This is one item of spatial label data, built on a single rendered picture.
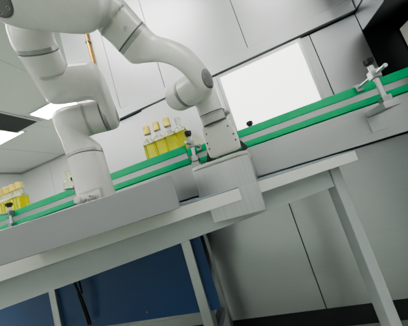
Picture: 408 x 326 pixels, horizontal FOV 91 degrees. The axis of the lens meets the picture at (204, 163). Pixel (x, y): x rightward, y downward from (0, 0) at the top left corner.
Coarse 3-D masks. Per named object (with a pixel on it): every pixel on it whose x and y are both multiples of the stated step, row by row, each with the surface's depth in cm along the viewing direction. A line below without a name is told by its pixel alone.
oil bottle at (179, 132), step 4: (176, 128) 94; (180, 128) 94; (184, 128) 94; (176, 132) 94; (180, 132) 93; (184, 132) 93; (176, 136) 94; (180, 136) 93; (184, 136) 93; (176, 140) 94; (180, 140) 93; (184, 140) 93; (180, 144) 93; (184, 144) 92
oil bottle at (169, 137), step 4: (168, 132) 95; (172, 132) 95; (164, 136) 96; (168, 136) 95; (172, 136) 94; (164, 140) 96; (168, 140) 95; (172, 140) 94; (168, 144) 95; (172, 144) 94; (176, 144) 94; (168, 148) 95; (172, 148) 94
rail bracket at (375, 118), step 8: (368, 64) 63; (384, 64) 57; (368, 72) 63; (376, 72) 61; (368, 80) 65; (376, 80) 62; (360, 88) 71; (376, 88) 62; (384, 96) 61; (384, 104) 60; (392, 104) 59; (368, 112) 68; (376, 112) 64; (368, 120) 70; (376, 120) 69; (384, 120) 68; (376, 128) 69; (384, 128) 68
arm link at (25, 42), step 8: (8, 32) 42; (16, 32) 41; (24, 32) 41; (32, 32) 42; (40, 32) 43; (48, 32) 44; (16, 40) 41; (24, 40) 42; (32, 40) 42; (40, 40) 43; (48, 40) 44; (16, 48) 42; (24, 48) 42; (32, 48) 43; (40, 48) 43; (48, 48) 44; (56, 48) 46
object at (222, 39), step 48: (144, 0) 123; (192, 0) 114; (240, 0) 106; (288, 0) 100; (336, 0) 94; (96, 48) 132; (192, 48) 113; (240, 48) 105; (336, 48) 93; (384, 48) 88; (144, 96) 120
